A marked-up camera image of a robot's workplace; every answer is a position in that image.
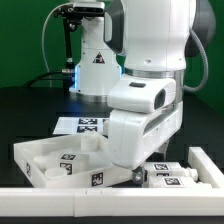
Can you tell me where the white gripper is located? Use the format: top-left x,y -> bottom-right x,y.
108,102 -> 183,185

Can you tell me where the white square tabletop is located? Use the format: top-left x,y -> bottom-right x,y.
14,132 -> 131,188

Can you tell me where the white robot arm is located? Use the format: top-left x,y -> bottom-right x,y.
73,0 -> 215,184

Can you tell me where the white right fence bar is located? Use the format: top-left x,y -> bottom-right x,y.
188,147 -> 224,189

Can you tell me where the white fence bar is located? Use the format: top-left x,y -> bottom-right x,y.
188,147 -> 224,189
0,188 -> 224,217

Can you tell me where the white marker sheet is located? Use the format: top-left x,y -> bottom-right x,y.
53,117 -> 108,134

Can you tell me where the white front fence bar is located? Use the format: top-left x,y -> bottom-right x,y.
0,188 -> 224,217

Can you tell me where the grey cable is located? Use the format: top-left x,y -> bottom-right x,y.
183,29 -> 210,94

